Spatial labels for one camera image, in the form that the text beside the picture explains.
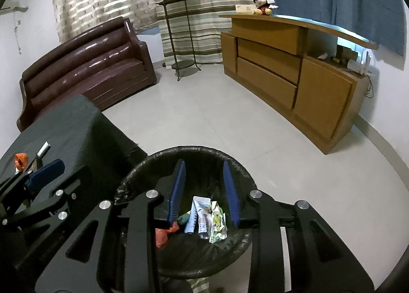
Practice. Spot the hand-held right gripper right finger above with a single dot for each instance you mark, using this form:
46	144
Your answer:
231	197

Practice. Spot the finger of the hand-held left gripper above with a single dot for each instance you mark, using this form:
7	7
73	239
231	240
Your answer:
44	174
72	184

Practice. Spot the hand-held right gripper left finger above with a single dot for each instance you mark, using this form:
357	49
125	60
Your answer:
177	193

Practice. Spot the black box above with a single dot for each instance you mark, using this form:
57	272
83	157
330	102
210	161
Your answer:
33	165

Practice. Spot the long white stick packet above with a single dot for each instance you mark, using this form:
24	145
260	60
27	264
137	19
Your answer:
43	149

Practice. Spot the green can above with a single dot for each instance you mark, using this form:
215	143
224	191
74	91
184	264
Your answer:
184	218

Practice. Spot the orange wrapper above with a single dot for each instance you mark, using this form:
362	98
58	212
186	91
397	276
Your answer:
20	161

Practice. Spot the white green leaf-print wrapper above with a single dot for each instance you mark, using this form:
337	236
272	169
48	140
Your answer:
218	224

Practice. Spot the blue white pouch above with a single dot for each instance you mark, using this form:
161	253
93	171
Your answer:
199	216

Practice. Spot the red plastic bag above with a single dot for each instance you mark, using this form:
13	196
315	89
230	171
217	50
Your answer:
163	237

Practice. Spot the black trash bin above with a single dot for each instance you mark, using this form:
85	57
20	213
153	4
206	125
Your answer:
198	257

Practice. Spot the dark grey tablecloth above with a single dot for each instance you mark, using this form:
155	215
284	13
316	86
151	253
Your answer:
70	133

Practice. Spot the green striped cloth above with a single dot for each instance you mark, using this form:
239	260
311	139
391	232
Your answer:
198	285

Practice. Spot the brown leather sofa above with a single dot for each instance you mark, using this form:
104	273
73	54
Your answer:
86	69

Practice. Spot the black metal plant stand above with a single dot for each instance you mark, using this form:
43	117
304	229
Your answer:
183	66

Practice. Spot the wooden cabinet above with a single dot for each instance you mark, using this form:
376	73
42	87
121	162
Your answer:
319	94

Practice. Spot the white folded paper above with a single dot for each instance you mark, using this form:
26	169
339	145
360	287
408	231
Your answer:
322	56

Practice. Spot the white air conditioner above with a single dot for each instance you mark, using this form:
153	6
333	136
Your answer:
16	8

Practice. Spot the small brown box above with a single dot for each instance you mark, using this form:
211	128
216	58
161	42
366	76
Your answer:
346	53

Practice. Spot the white router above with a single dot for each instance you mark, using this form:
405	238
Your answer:
361	65

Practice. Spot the striped curtain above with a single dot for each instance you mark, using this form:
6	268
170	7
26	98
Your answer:
211	8

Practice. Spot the cream box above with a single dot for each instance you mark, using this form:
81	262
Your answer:
244	8

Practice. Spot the plush mouse toy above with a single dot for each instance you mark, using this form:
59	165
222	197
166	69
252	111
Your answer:
263	6

